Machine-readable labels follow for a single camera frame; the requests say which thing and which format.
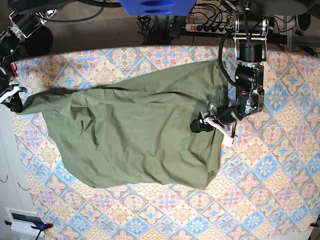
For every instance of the white power strip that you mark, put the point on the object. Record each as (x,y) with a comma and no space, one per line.
(206,29)

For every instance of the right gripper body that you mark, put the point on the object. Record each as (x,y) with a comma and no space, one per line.
(7,95)

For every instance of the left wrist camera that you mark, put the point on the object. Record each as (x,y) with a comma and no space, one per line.
(228,140)

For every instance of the green t-shirt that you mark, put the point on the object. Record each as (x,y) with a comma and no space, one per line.
(137,130)

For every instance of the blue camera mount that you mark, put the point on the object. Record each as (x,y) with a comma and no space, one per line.
(157,7)

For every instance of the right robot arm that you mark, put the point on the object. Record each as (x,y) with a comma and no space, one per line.
(26,36)

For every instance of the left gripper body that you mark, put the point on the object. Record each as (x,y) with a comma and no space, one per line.
(223,116)

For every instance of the orange clamp bottom right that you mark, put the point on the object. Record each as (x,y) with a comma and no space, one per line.
(314,225)

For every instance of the black round stool base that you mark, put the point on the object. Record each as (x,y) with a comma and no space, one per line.
(39,43)

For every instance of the blue orange clamp bottom left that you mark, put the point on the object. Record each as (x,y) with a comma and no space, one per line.
(41,226)

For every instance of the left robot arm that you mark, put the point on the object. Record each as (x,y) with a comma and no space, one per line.
(249,33)

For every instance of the patterned tablecloth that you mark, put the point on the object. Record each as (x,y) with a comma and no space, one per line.
(268,184)

